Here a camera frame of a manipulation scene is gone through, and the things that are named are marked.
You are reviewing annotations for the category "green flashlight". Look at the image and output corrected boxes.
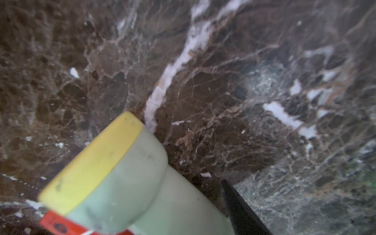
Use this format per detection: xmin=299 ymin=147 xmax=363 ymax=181
xmin=38 ymin=112 xmax=234 ymax=235

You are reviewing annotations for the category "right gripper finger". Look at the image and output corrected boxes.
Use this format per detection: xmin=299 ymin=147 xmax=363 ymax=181
xmin=221 ymin=180 xmax=272 ymax=235

